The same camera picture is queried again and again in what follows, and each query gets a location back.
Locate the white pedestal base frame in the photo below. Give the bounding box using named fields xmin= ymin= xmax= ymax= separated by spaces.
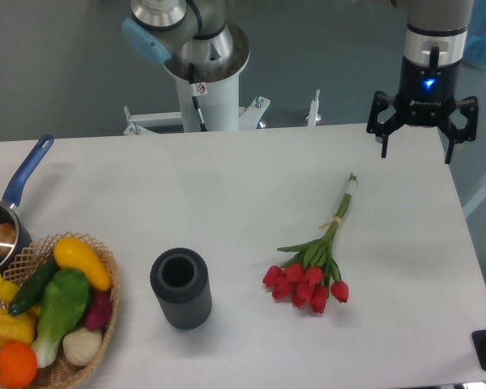
xmin=123 ymin=89 xmax=322 ymax=135

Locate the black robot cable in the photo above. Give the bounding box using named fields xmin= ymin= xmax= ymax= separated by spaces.
xmin=187 ymin=63 xmax=209 ymax=133

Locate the yellow squash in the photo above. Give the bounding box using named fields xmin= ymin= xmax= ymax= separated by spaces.
xmin=53 ymin=237 xmax=113 ymax=292

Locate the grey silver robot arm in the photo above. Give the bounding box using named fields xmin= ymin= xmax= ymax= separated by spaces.
xmin=123 ymin=1 xmax=479 ymax=163

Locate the green bok choy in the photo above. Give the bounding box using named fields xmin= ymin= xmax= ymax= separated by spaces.
xmin=32 ymin=268 xmax=91 ymax=369

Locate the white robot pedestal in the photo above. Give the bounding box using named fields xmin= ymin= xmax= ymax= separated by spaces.
xmin=164 ymin=21 xmax=250 ymax=133

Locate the dark grey ribbed vase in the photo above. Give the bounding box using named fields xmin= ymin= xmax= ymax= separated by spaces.
xmin=150 ymin=247 xmax=212 ymax=330

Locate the woven wicker basket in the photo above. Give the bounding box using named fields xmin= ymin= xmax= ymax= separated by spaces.
xmin=2 ymin=232 xmax=121 ymax=388

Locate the orange fruit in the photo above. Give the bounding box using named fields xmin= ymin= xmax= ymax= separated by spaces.
xmin=0 ymin=341 xmax=38 ymax=388

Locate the bread roll in pan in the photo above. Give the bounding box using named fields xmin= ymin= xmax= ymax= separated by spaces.
xmin=0 ymin=223 xmax=16 ymax=258

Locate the green cucumber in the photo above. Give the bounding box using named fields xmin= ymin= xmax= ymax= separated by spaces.
xmin=8 ymin=255 xmax=60 ymax=316

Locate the red tulip bouquet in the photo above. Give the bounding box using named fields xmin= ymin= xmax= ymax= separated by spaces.
xmin=262 ymin=173 xmax=357 ymax=314

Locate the blue handled saucepan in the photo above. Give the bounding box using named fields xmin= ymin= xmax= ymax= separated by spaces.
xmin=0 ymin=135 xmax=54 ymax=272

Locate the yellow banana pepper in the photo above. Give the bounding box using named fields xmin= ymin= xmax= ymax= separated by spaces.
xmin=0 ymin=273 xmax=20 ymax=310

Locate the white garlic bulb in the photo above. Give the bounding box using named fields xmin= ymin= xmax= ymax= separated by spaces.
xmin=62 ymin=327 xmax=102 ymax=366

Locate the blue water jug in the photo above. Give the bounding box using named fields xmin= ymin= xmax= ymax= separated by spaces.
xmin=463 ymin=1 xmax=486 ymax=70

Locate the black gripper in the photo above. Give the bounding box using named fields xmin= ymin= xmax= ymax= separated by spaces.
xmin=366 ymin=56 xmax=480 ymax=165

